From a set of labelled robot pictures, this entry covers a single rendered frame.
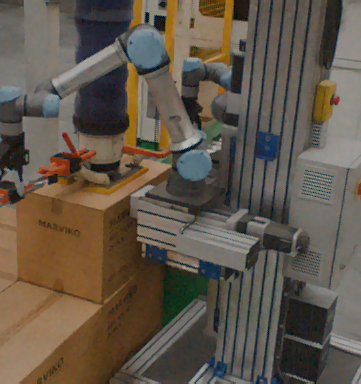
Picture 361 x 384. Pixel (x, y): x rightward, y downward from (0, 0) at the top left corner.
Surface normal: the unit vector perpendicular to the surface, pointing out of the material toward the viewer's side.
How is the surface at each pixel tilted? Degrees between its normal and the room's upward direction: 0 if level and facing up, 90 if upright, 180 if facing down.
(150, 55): 83
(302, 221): 90
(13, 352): 0
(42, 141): 90
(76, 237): 90
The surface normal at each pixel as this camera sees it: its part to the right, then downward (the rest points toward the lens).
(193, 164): 0.15, 0.48
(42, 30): -0.39, 0.32
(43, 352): 0.07, -0.93
